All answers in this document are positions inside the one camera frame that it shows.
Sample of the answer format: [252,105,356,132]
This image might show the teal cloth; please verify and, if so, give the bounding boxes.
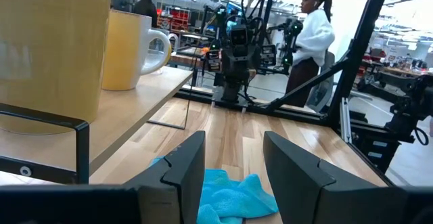
[150,156,279,224]

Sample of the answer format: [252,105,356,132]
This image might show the large olive mug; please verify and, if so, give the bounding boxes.
[0,0,112,135]

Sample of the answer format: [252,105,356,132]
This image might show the wooden shelf black metal legs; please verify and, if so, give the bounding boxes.
[0,47,199,186]

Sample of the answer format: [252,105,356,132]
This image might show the black aluminium rig frame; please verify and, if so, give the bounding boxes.
[175,0,395,187]

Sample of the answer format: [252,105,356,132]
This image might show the person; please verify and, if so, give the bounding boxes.
[286,0,336,108]
[133,0,159,28]

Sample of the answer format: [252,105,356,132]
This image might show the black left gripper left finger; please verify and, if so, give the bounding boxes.
[124,131,206,224]

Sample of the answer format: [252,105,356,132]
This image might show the cluttered workbench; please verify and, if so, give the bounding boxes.
[358,47,433,83]

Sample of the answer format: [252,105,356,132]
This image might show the red storage bins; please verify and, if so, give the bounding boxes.
[157,7,190,32]

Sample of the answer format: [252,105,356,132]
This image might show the orange mug white handle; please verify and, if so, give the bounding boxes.
[101,9,172,91]

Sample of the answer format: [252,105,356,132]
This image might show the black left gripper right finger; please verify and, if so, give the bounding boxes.
[263,131,407,224]

